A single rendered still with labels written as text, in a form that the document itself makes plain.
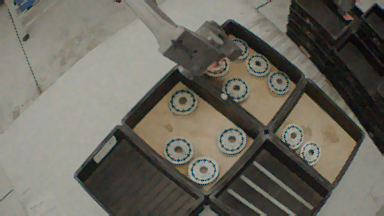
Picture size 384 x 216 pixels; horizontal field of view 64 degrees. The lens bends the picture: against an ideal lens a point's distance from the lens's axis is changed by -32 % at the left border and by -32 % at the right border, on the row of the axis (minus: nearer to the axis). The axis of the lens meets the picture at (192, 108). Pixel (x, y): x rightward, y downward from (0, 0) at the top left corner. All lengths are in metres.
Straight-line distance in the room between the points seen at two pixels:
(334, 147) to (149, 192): 0.75
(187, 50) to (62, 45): 2.12
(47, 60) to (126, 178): 1.66
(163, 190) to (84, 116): 0.52
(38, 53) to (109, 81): 1.37
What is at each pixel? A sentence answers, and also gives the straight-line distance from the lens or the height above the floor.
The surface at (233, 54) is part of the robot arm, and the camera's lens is 1.35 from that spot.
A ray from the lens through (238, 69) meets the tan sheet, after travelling 1.64.
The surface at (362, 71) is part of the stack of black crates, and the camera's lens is 2.41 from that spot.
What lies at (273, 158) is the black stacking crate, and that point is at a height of 0.83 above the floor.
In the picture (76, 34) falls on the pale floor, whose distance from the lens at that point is 2.98.
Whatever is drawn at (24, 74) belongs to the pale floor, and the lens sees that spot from 3.02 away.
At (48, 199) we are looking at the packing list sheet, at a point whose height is 0.70.
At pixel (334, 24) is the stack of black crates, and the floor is 0.49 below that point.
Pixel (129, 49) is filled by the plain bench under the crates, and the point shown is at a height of 0.70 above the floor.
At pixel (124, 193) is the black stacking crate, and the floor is 0.83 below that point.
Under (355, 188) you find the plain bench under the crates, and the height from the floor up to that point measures 0.70.
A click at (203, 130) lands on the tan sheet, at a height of 0.83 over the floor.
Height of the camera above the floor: 2.25
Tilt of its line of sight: 65 degrees down
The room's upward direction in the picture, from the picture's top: 6 degrees counter-clockwise
